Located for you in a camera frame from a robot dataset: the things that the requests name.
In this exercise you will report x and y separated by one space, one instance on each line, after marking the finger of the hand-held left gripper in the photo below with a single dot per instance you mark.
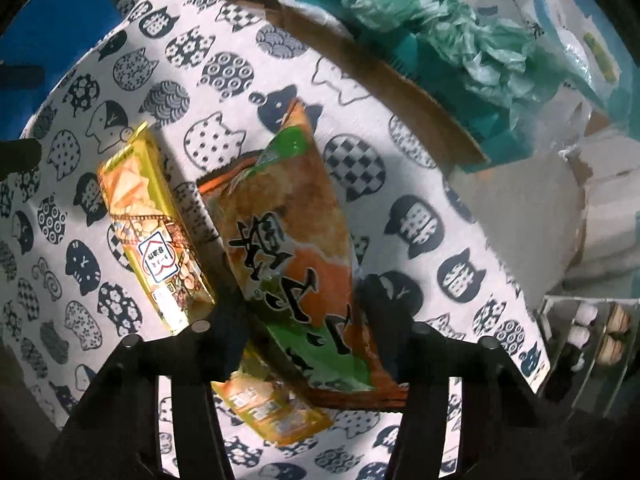
20 76
17 160

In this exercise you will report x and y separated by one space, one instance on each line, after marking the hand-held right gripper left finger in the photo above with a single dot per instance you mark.
227 345

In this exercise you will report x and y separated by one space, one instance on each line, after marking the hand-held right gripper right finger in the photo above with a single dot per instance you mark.
385 330

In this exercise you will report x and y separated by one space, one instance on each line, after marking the blue cardboard box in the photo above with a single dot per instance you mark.
50 30

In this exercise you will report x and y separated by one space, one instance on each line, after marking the orange green snack bag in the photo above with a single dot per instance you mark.
300 260

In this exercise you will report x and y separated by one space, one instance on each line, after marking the orange yellow snack packet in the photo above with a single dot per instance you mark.
270 405

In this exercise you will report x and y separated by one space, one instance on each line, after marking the shoe rack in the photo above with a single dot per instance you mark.
550 320

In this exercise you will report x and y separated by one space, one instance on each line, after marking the white shoe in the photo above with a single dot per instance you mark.
586 315
580 334

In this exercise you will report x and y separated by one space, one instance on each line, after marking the cat print tablecloth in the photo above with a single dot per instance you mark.
240 125

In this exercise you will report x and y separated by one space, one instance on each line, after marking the teal plastic bags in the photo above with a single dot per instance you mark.
490 135

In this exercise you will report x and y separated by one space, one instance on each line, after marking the tan shoe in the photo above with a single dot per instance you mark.
620 317
612 349

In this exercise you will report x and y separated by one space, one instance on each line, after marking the brown cardboard box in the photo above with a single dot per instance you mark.
390 75

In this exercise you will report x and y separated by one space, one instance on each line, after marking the green plastic bags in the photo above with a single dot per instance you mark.
450 35

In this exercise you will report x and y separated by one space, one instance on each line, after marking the blue white plastic bag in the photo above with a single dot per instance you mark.
585 45

